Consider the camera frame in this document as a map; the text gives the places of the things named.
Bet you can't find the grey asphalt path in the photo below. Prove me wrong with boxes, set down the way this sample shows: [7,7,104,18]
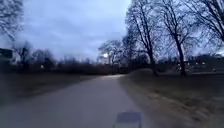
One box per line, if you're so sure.
[0,73,158,128]

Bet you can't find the dark grass verge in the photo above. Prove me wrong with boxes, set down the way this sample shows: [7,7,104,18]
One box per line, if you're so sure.
[118,68,224,128]

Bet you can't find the low building with lit windows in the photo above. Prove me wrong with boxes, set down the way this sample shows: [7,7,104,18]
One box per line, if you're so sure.
[176,53,224,74]

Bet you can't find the lit street lamp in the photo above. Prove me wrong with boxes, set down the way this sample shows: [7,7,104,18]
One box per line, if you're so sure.
[102,51,110,75]

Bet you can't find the row of bare trees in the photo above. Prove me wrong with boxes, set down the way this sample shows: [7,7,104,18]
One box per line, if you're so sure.
[13,31,151,76]

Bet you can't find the tall bare tree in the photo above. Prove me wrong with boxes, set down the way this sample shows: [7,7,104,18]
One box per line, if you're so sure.
[156,0,204,77]
[124,0,168,77]

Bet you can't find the robot's own part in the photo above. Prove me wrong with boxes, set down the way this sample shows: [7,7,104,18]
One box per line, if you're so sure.
[112,111,143,128]

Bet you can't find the bare tree branches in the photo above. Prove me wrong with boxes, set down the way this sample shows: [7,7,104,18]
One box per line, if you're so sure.
[0,0,25,40]
[186,0,224,48]

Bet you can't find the grass verge with dry leaves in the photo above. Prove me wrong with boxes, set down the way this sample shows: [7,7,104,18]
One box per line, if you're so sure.
[0,72,101,108]

